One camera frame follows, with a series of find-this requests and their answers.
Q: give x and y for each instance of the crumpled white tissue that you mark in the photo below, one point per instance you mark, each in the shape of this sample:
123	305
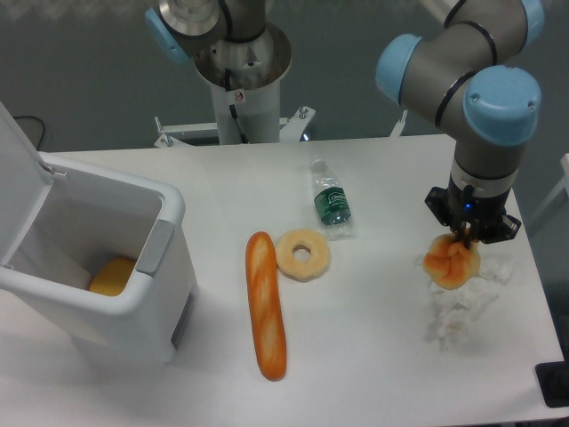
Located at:
456	311

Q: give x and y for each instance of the clear plastic water bottle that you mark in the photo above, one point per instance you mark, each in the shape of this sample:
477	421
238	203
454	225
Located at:
330	201

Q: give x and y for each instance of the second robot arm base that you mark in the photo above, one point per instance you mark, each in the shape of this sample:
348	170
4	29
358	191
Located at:
232	43

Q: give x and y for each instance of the white trash can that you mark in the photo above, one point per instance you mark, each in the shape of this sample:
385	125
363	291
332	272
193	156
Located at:
62	220

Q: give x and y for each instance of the long baguette bread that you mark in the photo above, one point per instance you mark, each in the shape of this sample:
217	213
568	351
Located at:
268	331

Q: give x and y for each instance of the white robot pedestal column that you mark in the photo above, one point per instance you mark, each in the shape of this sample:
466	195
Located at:
241	116

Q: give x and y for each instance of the yellow object in trash can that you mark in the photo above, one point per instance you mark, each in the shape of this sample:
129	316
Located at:
112	278

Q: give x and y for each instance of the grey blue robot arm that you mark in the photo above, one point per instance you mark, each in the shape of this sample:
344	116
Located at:
460	82

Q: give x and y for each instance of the black device at table edge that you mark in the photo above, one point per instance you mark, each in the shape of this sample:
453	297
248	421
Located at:
553	381

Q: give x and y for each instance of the round braided bread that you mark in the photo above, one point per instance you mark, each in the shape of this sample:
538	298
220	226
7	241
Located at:
451	264

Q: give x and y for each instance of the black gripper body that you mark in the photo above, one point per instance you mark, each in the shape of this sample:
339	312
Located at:
480	201

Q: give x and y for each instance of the white frame at right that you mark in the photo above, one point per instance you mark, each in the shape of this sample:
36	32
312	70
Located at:
552	203

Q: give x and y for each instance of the ring shaped donut bread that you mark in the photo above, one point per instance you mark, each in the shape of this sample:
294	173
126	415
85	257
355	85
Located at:
303	254

